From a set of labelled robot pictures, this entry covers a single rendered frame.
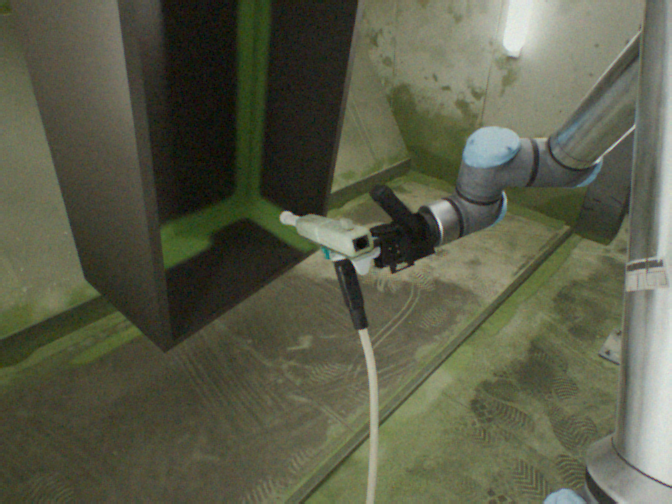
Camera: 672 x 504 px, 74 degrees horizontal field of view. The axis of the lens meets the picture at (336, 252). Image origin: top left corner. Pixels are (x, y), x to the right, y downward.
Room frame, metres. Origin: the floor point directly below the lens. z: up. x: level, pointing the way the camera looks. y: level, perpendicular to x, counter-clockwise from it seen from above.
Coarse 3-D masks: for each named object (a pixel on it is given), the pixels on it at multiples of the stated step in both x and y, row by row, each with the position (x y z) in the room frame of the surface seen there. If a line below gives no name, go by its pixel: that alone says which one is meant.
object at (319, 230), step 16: (304, 224) 0.80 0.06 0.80; (320, 224) 0.75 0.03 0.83; (336, 224) 0.71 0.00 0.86; (352, 224) 0.64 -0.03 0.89; (320, 240) 0.72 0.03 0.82; (336, 240) 0.64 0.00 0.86; (352, 240) 0.61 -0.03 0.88; (368, 240) 0.62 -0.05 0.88; (352, 256) 0.60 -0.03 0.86; (368, 256) 0.61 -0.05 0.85; (336, 272) 0.69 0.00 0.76; (352, 272) 0.68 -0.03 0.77; (352, 288) 0.67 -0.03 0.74; (352, 304) 0.66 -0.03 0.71; (352, 320) 0.66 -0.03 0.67
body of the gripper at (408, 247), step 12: (420, 216) 0.78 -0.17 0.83; (372, 228) 0.77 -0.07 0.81; (384, 228) 0.75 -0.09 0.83; (396, 228) 0.73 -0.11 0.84; (420, 228) 0.76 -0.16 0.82; (432, 228) 0.75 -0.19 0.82; (396, 240) 0.72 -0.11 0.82; (408, 240) 0.73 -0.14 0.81; (420, 240) 0.76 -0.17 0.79; (432, 240) 0.75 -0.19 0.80; (384, 252) 0.71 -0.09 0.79; (396, 252) 0.72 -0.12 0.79; (408, 252) 0.72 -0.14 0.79; (420, 252) 0.74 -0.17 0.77; (432, 252) 0.75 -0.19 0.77; (384, 264) 0.72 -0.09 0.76; (396, 264) 0.71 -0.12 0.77; (408, 264) 0.71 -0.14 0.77
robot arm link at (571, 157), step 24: (624, 72) 0.62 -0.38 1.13; (600, 96) 0.66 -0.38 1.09; (624, 96) 0.62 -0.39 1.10; (576, 120) 0.70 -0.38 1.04; (600, 120) 0.66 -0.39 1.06; (624, 120) 0.64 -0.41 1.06; (552, 144) 0.75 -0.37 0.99; (576, 144) 0.70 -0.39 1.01; (600, 144) 0.68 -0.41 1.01; (552, 168) 0.75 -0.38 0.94; (576, 168) 0.73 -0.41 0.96; (600, 168) 0.76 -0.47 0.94
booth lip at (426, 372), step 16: (560, 240) 2.03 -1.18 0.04; (544, 256) 1.88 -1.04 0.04; (528, 272) 1.74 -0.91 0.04; (512, 288) 1.61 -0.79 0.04; (496, 304) 1.50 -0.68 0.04; (480, 320) 1.40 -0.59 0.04; (464, 336) 1.30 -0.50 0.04; (448, 352) 1.22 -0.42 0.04; (432, 368) 1.14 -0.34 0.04; (416, 384) 1.06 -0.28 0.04; (400, 400) 1.00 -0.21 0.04; (384, 416) 0.93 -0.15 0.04; (368, 432) 0.88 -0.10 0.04; (352, 448) 0.82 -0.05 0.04; (336, 464) 0.77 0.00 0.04; (320, 480) 0.72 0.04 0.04; (304, 496) 0.68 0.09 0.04
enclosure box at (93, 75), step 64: (64, 0) 0.78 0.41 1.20; (128, 0) 0.70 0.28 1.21; (192, 0) 1.22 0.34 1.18; (256, 0) 1.38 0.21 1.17; (320, 0) 1.25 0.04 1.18; (64, 64) 0.82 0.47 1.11; (128, 64) 0.71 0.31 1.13; (192, 64) 1.24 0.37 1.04; (256, 64) 1.40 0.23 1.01; (320, 64) 1.25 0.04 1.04; (64, 128) 0.88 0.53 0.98; (128, 128) 0.73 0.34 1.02; (192, 128) 1.25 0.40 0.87; (256, 128) 1.42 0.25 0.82; (320, 128) 1.26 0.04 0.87; (64, 192) 0.95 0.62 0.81; (128, 192) 0.76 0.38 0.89; (192, 192) 1.27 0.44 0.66; (256, 192) 1.44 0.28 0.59; (320, 192) 1.26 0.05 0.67; (128, 256) 0.81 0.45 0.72; (192, 256) 1.15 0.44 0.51; (256, 256) 1.18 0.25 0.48; (192, 320) 0.90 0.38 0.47
